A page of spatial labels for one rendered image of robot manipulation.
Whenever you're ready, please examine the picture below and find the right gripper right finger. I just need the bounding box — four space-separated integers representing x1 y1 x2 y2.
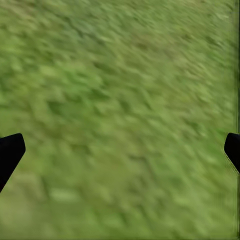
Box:
224 132 240 173

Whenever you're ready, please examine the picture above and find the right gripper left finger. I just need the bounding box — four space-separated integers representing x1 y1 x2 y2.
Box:
0 133 26 193

